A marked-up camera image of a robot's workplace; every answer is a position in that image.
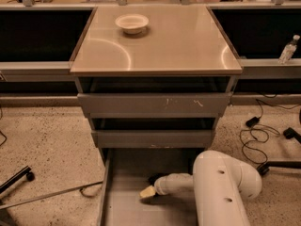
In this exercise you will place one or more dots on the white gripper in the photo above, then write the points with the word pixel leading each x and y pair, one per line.
pixel 162 185

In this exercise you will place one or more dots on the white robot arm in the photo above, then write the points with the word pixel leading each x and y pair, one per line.
pixel 219 182

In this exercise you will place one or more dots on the grey open bottom drawer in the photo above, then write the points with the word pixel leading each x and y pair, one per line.
pixel 127 172

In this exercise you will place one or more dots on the grey middle drawer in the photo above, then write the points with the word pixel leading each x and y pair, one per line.
pixel 153 139

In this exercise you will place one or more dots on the grey top drawer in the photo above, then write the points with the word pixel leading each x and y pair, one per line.
pixel 153 105

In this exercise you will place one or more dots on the grey drawer cabinet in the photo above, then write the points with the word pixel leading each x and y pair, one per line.
pixel 181 50

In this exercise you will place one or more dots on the black chair leg right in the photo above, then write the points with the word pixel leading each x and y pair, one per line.
pixel 263 168

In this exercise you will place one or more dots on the black chair leg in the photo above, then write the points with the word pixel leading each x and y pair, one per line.
pixel 263 168
pixel 25 172

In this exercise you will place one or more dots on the black chair leg left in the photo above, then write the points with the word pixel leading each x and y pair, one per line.
pixel 25 172

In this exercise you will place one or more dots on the black power adapter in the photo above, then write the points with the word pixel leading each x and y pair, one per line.
pixel 253 121

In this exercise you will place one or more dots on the black caster foot right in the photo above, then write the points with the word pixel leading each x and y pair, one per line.
pixel 290 133

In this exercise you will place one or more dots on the white paper bowl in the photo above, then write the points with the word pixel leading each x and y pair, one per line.
pixel 132 24

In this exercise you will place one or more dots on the clear plastic water bottle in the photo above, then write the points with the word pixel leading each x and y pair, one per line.
pixel 289 50

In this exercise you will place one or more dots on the grey metal floor rail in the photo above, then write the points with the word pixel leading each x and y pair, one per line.
pixel 46 196

